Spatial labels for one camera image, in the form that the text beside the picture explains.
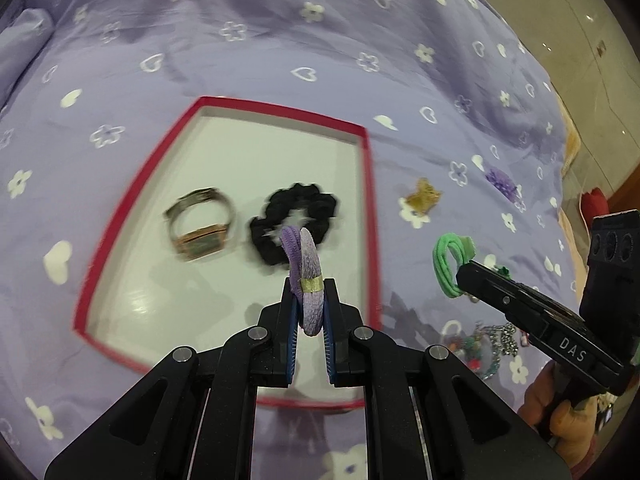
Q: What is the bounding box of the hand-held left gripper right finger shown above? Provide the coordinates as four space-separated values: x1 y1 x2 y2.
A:
323 279 572 480

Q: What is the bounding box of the amber hair claw clip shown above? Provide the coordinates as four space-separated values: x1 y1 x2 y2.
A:
405 178 443 216

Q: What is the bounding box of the silver chain bracelet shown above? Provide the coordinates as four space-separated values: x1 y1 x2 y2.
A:
475 322 519 361

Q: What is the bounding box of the black scrunchie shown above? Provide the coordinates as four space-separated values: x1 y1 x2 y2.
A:
248 183 338 267

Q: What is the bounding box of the colourful beaded bracelet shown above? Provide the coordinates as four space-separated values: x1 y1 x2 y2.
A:
440 320 501 381

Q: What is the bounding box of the purple flower hair clip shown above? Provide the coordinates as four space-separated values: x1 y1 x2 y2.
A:
484 169 523 203

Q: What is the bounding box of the red tray box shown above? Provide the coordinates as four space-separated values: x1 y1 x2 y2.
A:
74 96 383 413

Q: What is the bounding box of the gold wrist watch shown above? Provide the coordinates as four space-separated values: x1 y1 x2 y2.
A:
165 187 237 262

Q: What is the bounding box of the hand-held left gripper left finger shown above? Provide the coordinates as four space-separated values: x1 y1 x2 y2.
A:
44 277 303 480

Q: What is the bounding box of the person's right hand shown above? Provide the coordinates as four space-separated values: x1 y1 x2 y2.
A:
517 360 616 466

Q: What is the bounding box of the purple hair tie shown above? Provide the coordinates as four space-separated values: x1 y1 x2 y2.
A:
280 226 326 337

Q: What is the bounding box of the green hair tie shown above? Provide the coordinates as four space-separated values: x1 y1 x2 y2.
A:
432 232 476 298

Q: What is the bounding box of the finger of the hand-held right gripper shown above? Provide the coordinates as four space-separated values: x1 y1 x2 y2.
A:
457 266 561 333
470 261 583 321

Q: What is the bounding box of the purple floral blanket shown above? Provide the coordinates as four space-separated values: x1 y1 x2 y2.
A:
0 0 581 480

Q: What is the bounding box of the red soft object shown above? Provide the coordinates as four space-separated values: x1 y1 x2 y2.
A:
580 187 609 233

